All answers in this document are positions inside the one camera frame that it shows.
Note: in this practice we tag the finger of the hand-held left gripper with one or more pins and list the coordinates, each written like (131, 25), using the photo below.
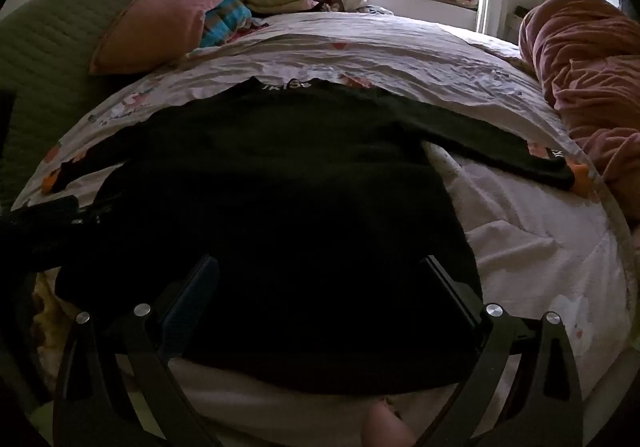
(50, 209)

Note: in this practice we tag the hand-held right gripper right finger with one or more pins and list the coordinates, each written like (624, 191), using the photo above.
(450, 297)

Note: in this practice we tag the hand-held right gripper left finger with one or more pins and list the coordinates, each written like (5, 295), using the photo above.
(192, 307)

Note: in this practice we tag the black sweater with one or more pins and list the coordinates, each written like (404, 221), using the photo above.
(280, 187)

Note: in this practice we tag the person's right hand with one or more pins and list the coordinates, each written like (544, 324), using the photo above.
(387, 427)

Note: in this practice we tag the strawberry print quilt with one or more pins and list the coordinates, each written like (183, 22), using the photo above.
(525, 237)

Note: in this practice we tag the green quilted headboard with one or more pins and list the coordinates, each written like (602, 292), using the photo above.
(45, 47)

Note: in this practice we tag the pink pillow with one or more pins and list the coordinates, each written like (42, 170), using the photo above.
(155, 22)

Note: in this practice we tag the blue striped cloth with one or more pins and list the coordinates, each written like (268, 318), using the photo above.
(225, 22)

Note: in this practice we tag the pink fleece blanket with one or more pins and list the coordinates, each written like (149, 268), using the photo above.
(590, 72)

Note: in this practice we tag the white side table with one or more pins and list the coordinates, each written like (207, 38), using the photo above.
(515, 24)

